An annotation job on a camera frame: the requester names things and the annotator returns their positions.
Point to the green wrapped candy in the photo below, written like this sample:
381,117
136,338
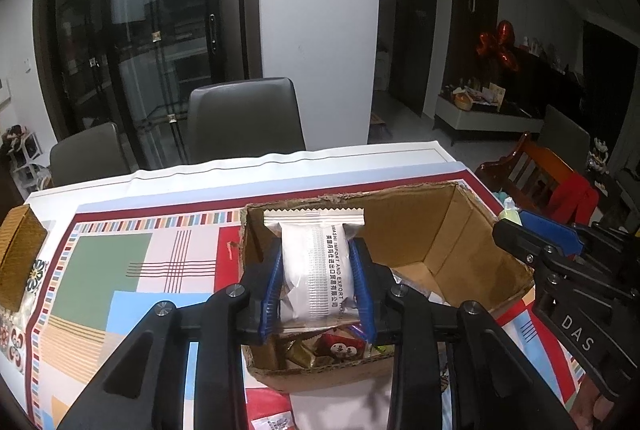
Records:
510,211

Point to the grey dining chair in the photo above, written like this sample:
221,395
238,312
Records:
248,118
92,154

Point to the person right hand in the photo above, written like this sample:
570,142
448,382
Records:
589,405

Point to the woven tissue box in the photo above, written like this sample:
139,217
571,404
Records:
21,237

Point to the red wooden chair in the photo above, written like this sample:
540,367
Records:
540,181

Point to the glass sliding door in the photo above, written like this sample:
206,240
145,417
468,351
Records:
135,63

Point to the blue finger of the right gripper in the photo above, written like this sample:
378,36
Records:
521,243
560,235

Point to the brown cardboard box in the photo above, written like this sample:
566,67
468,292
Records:
435,235

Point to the gold foil snack packet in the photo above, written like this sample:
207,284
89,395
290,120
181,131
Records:
297,353

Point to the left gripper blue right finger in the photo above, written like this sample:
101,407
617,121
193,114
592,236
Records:
361,265

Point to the white pastry packet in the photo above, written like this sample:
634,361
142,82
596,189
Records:
318,286

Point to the white low cabinet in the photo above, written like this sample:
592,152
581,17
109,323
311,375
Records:
473,124

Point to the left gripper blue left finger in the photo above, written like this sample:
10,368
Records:
273,279

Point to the red snack packet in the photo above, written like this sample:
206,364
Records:
340,348

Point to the white yellow cracker packet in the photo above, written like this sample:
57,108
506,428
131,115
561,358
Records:
279,421

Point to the colourful patterned tablecloth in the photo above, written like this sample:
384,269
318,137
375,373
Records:
117,246

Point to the red foil balloon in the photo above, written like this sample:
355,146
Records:
500,43

